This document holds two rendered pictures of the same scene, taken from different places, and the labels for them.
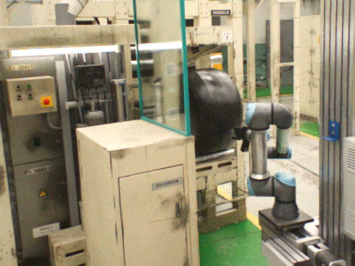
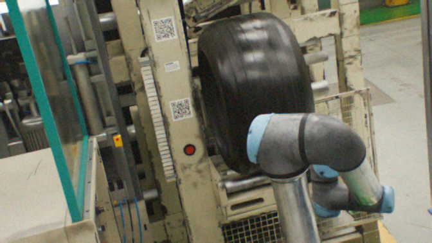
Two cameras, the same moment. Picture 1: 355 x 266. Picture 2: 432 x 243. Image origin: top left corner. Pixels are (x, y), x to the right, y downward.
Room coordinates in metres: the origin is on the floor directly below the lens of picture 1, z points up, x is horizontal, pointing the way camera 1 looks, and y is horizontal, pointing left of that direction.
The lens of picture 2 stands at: (1.06, -0.58, 1.74)
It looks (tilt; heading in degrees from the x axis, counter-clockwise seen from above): 18 degrees down; 21
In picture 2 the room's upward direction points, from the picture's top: 10 degrees counter-clockwise
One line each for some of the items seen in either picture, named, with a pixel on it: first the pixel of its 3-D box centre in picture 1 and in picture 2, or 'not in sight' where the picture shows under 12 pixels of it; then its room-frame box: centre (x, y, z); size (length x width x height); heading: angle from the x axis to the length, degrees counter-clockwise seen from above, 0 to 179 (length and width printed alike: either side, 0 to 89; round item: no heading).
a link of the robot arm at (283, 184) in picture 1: (283, 185); not in sight; (2.20, -0.44, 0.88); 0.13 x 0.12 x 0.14; 82
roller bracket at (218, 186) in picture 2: not in sight; (212, 175); (2.81, 0.16, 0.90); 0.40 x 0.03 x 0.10; 30
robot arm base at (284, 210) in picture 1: (285, 205); not in sight; (2.20, -0.45, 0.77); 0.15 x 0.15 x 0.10
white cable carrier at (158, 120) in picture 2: not in sight; (159, 119); (2.69, 0.27, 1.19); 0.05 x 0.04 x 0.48; 30
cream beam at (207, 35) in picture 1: (192, 37); not in sight; (3.22, 0.04, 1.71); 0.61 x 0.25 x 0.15; 120
